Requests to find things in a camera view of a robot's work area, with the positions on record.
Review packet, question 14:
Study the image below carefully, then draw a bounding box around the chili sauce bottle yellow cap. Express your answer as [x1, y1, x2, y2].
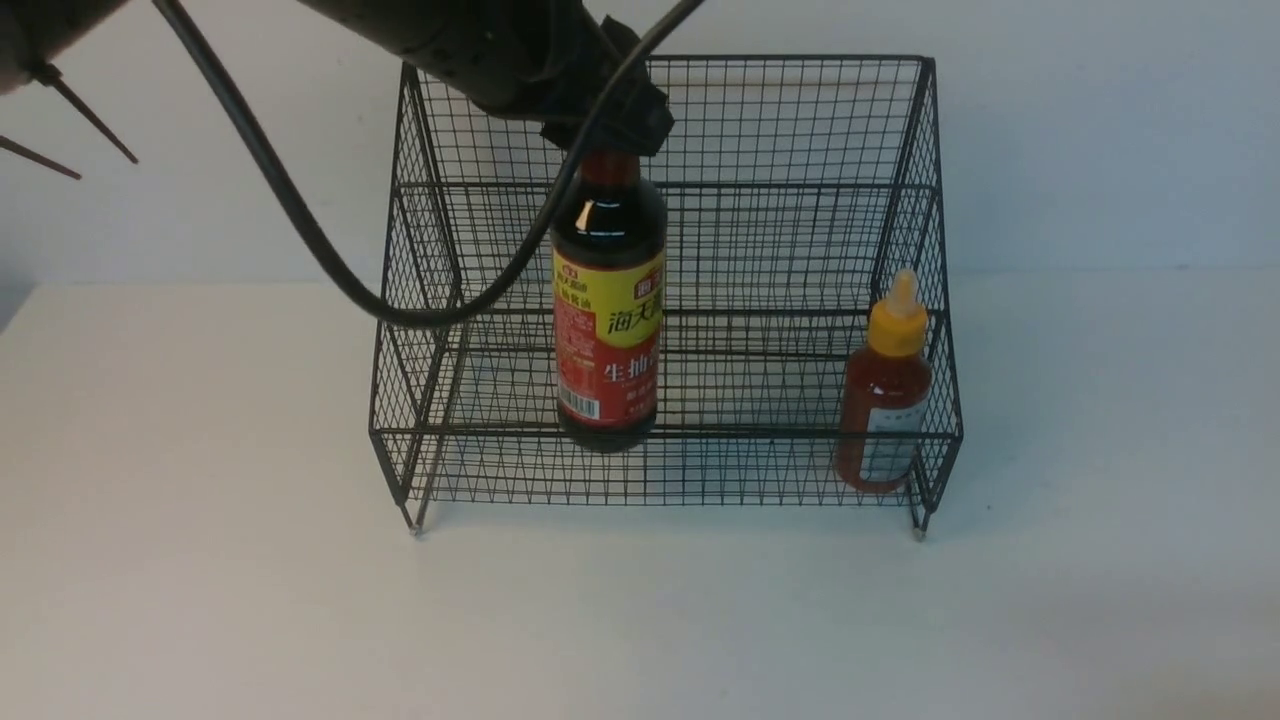
[835, 268, 932, 495]

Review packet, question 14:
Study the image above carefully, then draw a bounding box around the black wire mesh shelf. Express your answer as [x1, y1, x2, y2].
[369, 55, 965, 541]

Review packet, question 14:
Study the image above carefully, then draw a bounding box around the soy sauce bottle red label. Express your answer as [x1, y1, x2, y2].
[550, 150, 667, 454]

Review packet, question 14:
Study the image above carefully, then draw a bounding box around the black cable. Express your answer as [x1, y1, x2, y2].
[150, 0, 707, 331]

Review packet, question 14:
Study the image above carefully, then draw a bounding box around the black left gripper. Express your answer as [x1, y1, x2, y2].
[480, 15, 675, 158]

